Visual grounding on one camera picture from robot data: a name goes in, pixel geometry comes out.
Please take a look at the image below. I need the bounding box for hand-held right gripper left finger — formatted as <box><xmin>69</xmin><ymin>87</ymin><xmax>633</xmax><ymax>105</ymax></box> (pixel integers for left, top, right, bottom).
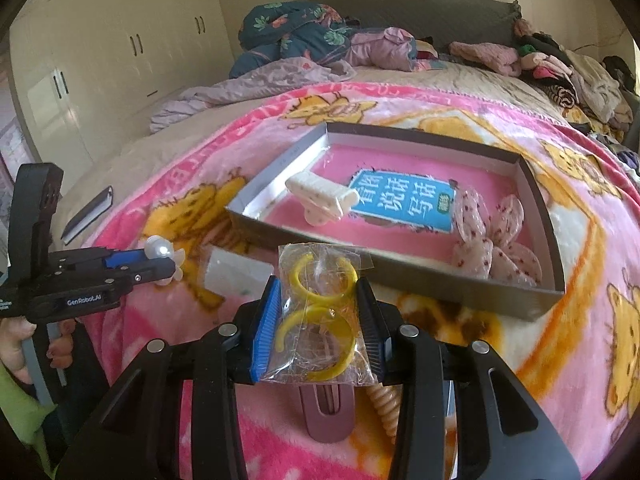
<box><xmin>55</xmin><ymin>276</ymin><xmax>283</xmax><ymax>480</ymax></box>

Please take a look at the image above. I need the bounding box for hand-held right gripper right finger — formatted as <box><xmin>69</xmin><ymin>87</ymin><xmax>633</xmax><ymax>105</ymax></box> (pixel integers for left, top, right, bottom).
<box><xmin>354</xmin><ymin>276</ymin><xmax>583</xmax><ymax>480</ymax></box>

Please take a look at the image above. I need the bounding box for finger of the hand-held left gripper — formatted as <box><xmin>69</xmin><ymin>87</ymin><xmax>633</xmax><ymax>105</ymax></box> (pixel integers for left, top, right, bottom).
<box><xmin>100</xmin><ymin>248</ymin><xmax>152</xmax><ymax>269</ymax></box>
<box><xmin>102</xmin><ymin>263</ymin><xmax>175</xmax><ymax>292</ymax></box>

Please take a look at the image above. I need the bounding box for white flower hair accessory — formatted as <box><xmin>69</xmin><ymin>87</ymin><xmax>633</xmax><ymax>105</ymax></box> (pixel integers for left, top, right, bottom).
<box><xmin>144</xmin><ymin>235</ymin><xmax>187</xmax><ymax>288</ymax></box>

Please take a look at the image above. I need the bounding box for clear bag of yellow hoops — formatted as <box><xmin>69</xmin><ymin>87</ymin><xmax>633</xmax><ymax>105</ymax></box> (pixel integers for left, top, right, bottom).
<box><xmin>277</xmin><ymin>242</ymin><xmax>376</xmax><ymax>387</ymax></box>

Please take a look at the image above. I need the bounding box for shallow grey cardboard box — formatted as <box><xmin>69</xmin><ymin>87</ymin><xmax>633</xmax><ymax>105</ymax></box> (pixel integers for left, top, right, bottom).
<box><xmin>225</xmin><ymin>121</ymin><xmax>566</xmax><ymax>322</ymax></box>

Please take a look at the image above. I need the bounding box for peach spiral hair tie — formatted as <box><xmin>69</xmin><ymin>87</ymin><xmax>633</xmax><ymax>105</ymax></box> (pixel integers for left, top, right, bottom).
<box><xmin>367</xmin><ymin>382</ymin><xmax>403</xmax><ymax>445</ymax></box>

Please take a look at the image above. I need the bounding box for mauve snap hair clip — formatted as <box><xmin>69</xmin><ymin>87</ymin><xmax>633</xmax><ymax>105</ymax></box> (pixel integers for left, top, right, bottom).
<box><xmin>298</xmin><ymin>382</ymin><xmax>357</xmax><ymax>443</ymax></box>

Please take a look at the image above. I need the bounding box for person's left forearm green sleeve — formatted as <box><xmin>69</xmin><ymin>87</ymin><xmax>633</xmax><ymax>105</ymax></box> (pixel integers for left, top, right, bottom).
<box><xmin>0</xmin><ymin>360</ymin><xmax>57</xmax><ymax>478</ymax></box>

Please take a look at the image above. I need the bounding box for person's left hand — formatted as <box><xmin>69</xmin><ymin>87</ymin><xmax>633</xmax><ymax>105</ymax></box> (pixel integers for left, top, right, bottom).
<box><xmin>0</xmin><ymin>317</ymin><xmax>77</xmax><ymax>387</ymax></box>

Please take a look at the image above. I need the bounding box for white square card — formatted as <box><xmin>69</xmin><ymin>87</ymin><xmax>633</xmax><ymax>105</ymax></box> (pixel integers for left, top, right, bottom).
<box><xmin>204</xmin><ymin>247</ymin><xmax>269</xmax><ymax>297</ymax></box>

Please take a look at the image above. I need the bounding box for white polka-dot hair clip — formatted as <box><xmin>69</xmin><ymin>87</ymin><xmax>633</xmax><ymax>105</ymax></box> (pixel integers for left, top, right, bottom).
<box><xmin>284</xmin><ymin>172</ymin><xmax>362</xmax><ymax>227</ymax></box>

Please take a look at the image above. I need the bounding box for pink polka-dot fabric bow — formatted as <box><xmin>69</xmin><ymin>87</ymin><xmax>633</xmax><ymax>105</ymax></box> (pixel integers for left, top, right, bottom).
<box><xmin>451</xmin><ymin>187</ymin><xmax>543</xmax><ymax>287</ymax></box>

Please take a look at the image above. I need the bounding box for pink book with blue label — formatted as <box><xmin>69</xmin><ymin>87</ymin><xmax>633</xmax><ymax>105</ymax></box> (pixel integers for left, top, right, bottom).
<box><xmin>262</xmin><ymin>144</ymin><xmax>517</xmax><ymax>267</ymax></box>

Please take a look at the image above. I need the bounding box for pink printed bear blanket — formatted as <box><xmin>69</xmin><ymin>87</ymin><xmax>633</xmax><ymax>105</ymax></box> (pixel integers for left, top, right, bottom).
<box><xmin>82</xmin><ymin>82</ymin><xmax>640</xmax><ymax>480</ymax></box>

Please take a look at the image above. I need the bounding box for cream wardrobe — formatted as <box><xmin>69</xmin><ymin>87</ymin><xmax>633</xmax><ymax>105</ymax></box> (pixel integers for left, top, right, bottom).
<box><xmin>7</xmin><ymin>0</ymin><xmax>238</xmax><ymax>176</ymax></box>

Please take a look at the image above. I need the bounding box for lilac grey quilt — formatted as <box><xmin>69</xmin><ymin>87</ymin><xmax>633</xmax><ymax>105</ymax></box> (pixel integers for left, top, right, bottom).
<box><xmin>149</xmin><ymin>57</ymin><xmax>353</xmax><ymax>133</ymax></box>

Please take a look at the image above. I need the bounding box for dark floral quilt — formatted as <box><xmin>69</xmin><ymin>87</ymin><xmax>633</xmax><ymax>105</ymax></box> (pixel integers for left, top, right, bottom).
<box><xmin>229</xmin><ymin>1</ymin><xmax>362</xmax><ymax>80</ymax></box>

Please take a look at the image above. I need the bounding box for pink padded jacket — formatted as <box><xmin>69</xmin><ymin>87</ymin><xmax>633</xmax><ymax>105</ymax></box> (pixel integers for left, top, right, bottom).
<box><xmin>345</xmin><ymin>27</ymin><xmax>441</xmax><ymax>72</ymax></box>

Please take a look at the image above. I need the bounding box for pink fuzzy garment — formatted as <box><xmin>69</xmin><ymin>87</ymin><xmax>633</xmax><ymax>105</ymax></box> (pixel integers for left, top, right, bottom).
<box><xmin>449</xmin><ymin>41</ymin><xmax>523</xmax><ymax>77</ymax></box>

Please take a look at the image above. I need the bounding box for grey bed headboard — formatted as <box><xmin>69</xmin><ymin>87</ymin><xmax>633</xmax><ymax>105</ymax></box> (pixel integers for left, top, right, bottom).
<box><xmin>295</xmin><ymin>0</ymin><xmax>523</xmax><ymax>53</ymax></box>

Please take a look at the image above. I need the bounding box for pile of mixed clothes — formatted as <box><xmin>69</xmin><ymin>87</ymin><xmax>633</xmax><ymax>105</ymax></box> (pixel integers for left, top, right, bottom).
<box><xmin>515</xmin><ymin>19</ymin><xmax>637</xmax><ymax>142</ymax></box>

